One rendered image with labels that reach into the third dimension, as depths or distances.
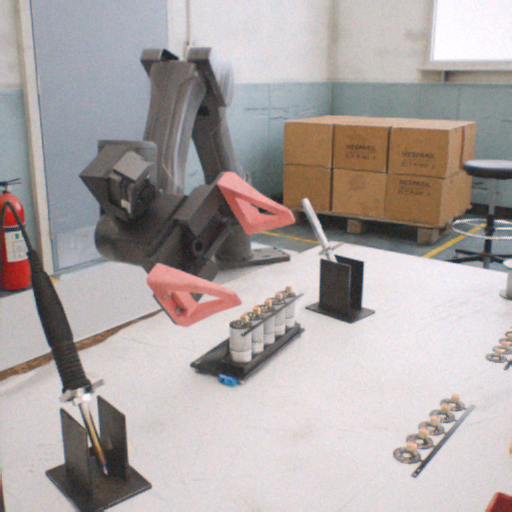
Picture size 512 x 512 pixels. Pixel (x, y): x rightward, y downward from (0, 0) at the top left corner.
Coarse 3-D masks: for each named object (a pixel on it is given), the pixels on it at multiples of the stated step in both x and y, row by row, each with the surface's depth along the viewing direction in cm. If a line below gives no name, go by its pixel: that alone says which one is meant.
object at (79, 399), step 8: (80, 392) 52; (72, 400) 52; (80, 400) 52; (88, 400) 52; (80, 408) 52; (88, 408) 52; (88, 416) 52; (88, 424) 51; (88, 432) 51; (96, 432) 52; (96, 440) 51; (96, 448) 51; (96, 456) 51; (104, 456) 51
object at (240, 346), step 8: (232, 328) 69; (248, 328) 69; (232, 336) 69; (240, 336) 69; (248, 336) 69; (232, 344) 70; (240, 344) 69; (248, 344) 70; (232, 352) 70; (240, 352) 70; (248, 352) 70; (232, 360) 70; (240, 360) 70; (248, 360) 70
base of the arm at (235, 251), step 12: (240, 228) 109; (228, 240) 110; (240, 240) 110; (216, 252) 113; (228, 252) 110; (240, 252) 111; (252, 252) 113; (264, 252) 116; (276, 252) 116; (216, 264) 109; (228, 264) 110; (240, 264) 111; (252, 264) 112
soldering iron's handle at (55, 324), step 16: (32, 256) 54; (32, 288) 54; (48, 288) 54; (48, 304) 53; (48, 320) 53; (64, 320) 53; (48, 336) 52; (64, 336) 52; (64, 352) 52; (64, 368) 52; (80, 368) 52; (64, 384) 52; (80, 384) 52
